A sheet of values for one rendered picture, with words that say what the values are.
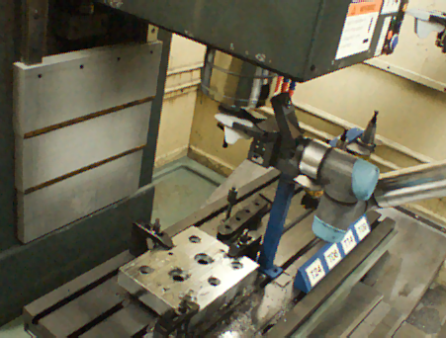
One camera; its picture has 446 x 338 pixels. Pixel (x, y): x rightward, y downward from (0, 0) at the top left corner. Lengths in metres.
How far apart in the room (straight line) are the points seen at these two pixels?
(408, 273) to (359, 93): 0.69
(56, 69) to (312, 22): 0.68
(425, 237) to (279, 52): 1.35
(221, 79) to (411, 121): 1.14
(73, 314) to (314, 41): 0.85
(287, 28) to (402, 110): 1.21
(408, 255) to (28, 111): 1.42
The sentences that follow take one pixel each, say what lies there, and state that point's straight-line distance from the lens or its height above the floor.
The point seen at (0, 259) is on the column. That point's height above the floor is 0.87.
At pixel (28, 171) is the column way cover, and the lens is 1.47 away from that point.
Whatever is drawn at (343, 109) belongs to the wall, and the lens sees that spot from 2.23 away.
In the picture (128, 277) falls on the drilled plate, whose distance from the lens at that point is 1.38.
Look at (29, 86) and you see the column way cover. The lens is 1.36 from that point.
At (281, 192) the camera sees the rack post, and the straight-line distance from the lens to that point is 1.48.
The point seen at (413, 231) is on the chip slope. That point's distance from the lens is 2.20.
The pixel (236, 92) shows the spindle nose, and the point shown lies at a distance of 1.13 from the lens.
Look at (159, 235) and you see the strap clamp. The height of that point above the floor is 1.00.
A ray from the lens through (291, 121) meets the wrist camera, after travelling 1.15.
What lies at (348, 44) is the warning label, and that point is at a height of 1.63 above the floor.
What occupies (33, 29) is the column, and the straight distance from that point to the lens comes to 1.33.
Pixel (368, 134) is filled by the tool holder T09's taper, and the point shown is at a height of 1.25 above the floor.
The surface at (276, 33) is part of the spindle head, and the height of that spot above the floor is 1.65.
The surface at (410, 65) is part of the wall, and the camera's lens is 2.09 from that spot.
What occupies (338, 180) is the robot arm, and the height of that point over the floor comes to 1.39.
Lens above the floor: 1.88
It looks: 29 degrees down
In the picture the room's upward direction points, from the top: 11 degrees clockwise
